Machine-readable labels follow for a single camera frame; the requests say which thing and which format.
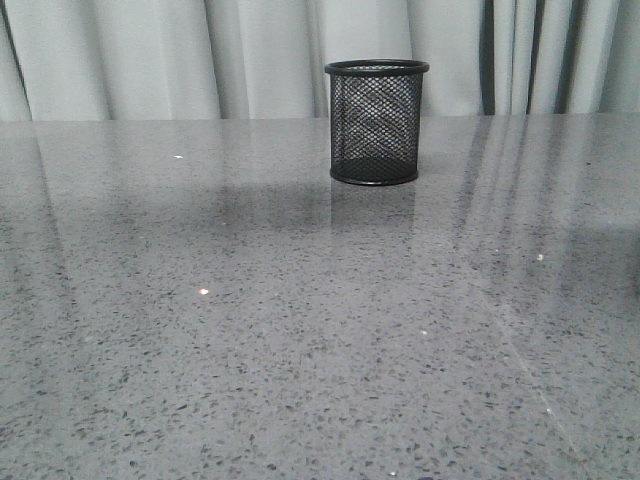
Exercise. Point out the black mesh pen holder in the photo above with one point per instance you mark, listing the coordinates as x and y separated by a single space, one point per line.
375 111

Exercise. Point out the grey curtain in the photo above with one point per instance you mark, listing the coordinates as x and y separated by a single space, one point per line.
165 60

